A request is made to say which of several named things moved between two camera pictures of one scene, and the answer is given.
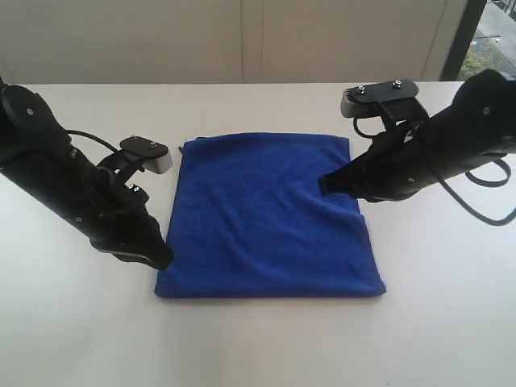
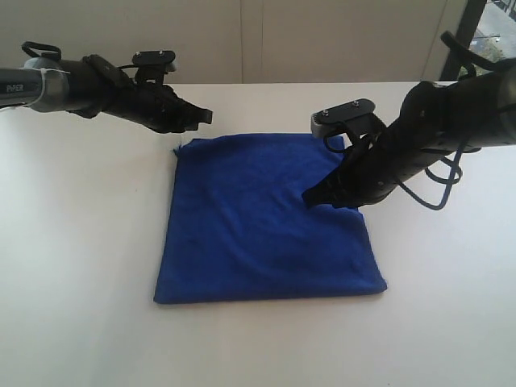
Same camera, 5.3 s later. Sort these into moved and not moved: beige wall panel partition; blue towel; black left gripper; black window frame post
Moved: black left gripper
Not moved: blue towel; black window frame post; beige wall panel partition
